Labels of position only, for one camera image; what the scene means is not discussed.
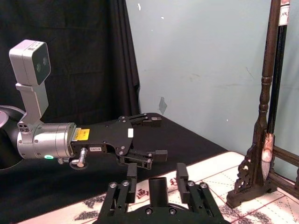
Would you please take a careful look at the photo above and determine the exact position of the white calligraphy felt mat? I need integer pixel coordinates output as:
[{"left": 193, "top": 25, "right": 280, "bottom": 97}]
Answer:
[{"left": 22, "top": 150, "right": 299, "bottom": 224}]

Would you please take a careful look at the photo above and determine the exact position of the dark wooden brush rack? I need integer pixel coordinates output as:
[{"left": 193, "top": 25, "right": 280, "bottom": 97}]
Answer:
[{"left": 226, "top": 0, "right": 299, "bottom": 210}]

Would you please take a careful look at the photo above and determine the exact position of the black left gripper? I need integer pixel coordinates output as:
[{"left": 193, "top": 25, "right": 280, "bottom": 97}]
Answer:
[{"left": 71, "top": 112, "right": 169, "bottom": 170}]

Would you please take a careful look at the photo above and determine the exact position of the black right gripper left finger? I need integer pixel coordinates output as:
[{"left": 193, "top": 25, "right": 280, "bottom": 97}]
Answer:
[{"left": 99, "top": 162, "right": 138, "bottom": 219}]

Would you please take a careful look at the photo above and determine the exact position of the black cylindrical tube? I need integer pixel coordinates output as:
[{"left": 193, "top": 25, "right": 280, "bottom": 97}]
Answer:
[{"left": 149, "top": 176, "right": 168, "bottom": 208}]

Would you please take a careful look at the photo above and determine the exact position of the black-handled calligraphy brush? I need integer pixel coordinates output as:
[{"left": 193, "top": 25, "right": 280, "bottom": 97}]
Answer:
[{"left": 261, "top": 0, "right": 291, "bottom": 185}]

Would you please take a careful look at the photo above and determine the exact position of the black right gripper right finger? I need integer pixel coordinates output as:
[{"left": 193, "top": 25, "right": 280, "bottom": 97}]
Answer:
[{"left": 176, "top": 162, "right": 221, "bottom": 220}]

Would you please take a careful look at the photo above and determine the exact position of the black hanging cloth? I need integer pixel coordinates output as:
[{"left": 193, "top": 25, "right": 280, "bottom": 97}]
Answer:
[{"left": 0, "top": 0, "right": 142, "bottom": 124}]

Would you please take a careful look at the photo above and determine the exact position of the black table cloth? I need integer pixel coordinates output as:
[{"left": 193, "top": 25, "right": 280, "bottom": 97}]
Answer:
[{"left": 0, "top": 112, "right": 228, "bottom": 224}]

